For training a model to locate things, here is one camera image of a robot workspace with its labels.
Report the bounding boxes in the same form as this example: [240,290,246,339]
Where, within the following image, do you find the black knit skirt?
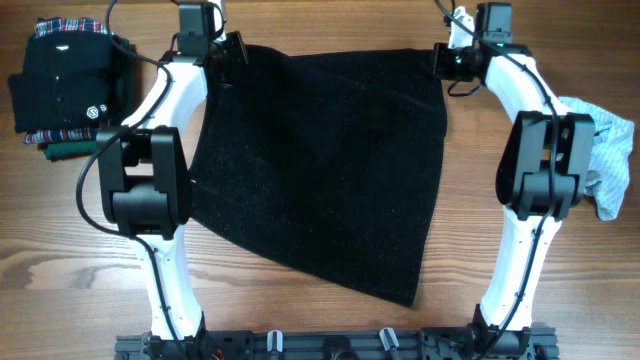
[190,45,447,307]

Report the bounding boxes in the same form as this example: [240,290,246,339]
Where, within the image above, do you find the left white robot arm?
[95,32,248,359]

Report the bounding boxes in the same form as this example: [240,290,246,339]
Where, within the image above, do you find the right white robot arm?
[433,43,595,359]

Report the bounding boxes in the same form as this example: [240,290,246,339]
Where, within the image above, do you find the light blue striped cloth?
[560,96,635,221]

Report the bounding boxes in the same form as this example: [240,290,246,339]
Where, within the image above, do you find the plaid folded shirt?
[16,17,112,145]

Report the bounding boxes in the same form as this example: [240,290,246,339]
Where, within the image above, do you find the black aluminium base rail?
[113,327,560,360]

